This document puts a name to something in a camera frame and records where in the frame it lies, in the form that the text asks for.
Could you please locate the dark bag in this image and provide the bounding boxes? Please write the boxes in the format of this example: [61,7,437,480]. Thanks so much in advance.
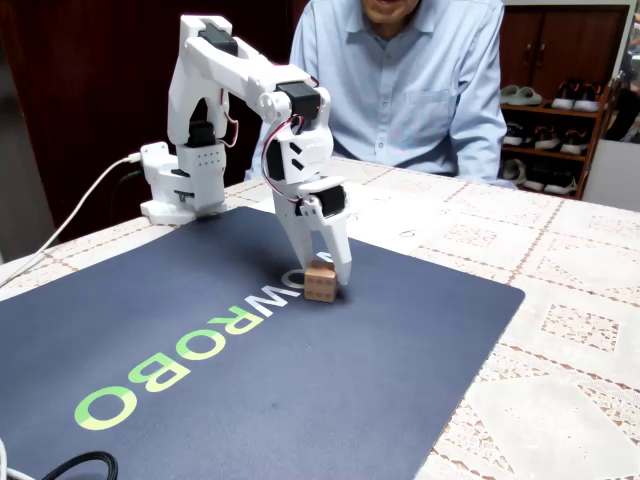
[603,69,640,143]

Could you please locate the dark wooden cabinet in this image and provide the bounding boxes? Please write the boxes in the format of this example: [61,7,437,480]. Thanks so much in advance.
[499,4,632,101]

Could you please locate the grey shoe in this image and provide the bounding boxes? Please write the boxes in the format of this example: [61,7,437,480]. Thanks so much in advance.
[501,158,528,188]

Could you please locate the black white shoe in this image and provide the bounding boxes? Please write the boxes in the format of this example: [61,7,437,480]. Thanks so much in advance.
[503,121,533,148]
[533,124,563,152]
[559,128,592,156]

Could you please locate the looped black cable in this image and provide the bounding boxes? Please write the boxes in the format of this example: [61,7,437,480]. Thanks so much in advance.
[41,450,120,480]

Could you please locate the white lace tablecloth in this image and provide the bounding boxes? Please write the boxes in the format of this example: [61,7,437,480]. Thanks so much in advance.
[0,154,640,480]

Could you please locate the black power cable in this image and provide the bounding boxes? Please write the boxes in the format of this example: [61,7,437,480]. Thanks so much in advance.
[115,168,147,202]

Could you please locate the wooden shoe rack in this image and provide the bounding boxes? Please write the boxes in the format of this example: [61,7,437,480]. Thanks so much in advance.
[499,82,615,200]

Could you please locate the black orange sneaker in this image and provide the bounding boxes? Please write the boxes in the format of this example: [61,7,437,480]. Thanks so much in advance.
[551,79,581,111]
[573,82,602,114]

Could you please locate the thin white cable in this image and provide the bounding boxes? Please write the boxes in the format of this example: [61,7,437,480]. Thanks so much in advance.
[0,438,37,480]

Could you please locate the small wooden cube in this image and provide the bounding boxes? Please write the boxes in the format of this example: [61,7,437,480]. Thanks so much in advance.
[303,258,337,304]

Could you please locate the navy WOWROBO mat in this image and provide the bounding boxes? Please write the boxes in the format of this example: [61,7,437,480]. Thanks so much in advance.
[0,205,526,480]

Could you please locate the numbered paper sheet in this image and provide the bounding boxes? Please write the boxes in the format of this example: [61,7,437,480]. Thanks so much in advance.
[247,169,474,256]

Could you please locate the person in light blue shirt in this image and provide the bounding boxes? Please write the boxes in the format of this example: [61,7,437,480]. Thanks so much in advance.
[243,0,519,190]

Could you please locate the white USB cable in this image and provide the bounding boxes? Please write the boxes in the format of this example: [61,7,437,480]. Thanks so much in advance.
[0,152,145,290]

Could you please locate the white box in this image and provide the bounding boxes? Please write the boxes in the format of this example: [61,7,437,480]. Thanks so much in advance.
[582,138,640,213]

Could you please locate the dark shoe white sole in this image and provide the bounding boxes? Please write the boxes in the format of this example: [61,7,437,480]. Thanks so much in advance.
[543,169,578,197]
[522,164,551,193]

